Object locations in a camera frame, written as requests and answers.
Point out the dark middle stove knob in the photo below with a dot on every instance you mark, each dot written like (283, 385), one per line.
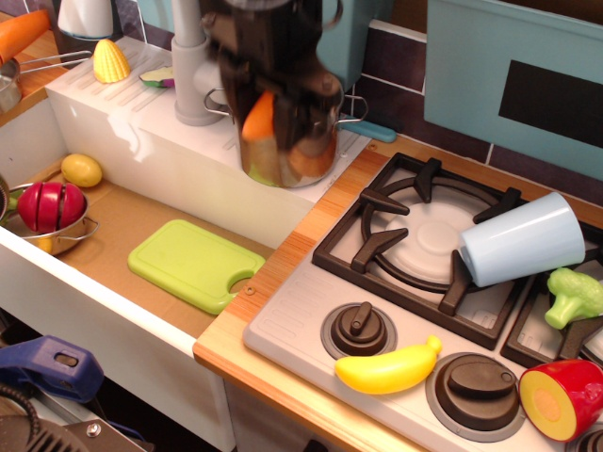
(475, 397)

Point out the large orange toy carrot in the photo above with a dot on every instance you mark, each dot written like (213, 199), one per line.
(19, 32)

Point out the dark left stove knob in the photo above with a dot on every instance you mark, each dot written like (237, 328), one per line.
(358, 329)

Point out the yellow toy corn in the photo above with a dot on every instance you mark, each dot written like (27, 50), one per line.
(110, 65)

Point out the red toy apple half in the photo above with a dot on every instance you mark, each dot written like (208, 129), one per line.
(562, 399)

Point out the white cup upside down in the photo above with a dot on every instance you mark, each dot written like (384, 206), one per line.
(86, 19)

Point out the grey toy faucet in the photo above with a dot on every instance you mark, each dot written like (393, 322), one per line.
(194, 72)

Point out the green toy broccoli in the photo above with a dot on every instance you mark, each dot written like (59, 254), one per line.
(577, 295)

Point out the light blue plastic cup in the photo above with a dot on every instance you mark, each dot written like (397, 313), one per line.
(538, 236)

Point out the stainless steel pot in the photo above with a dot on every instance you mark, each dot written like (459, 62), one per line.
(261, 160)

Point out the black burner grate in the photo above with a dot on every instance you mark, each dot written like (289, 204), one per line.
(400, 240)
(532, 341)

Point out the yellow toy lemon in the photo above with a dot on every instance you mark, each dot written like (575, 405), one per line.
(81, 170)

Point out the black right burner grate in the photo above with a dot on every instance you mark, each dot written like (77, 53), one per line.
(532, 341)

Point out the dark stove knob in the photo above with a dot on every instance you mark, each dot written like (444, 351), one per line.
(475, 397)
(358, 329)

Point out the teal toy microwave door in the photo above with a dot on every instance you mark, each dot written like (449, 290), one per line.
(526, 80)

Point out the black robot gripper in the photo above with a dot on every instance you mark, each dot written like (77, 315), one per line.
(273, 45)

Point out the green plastic cutting board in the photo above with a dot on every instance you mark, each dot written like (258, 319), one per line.
(193, 264)

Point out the yellow toy banana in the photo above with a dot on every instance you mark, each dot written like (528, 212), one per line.
(391, 372)

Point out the small steel colander bowl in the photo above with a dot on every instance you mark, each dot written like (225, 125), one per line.
(53, 243)

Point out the purple toy eggplant slice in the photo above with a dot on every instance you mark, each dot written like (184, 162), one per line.
(158, 78)

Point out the red sliced toy fruit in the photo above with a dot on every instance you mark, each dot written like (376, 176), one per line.
(47, 207)

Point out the teal utensil handle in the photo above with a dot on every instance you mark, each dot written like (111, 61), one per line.
(369, 129)

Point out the steel pan with handle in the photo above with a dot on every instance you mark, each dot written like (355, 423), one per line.
(11, 71)

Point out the blue clamp tool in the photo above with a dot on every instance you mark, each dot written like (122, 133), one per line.
(54, 366)

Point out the black left burner grate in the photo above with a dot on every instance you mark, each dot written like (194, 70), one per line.
(400, 240)

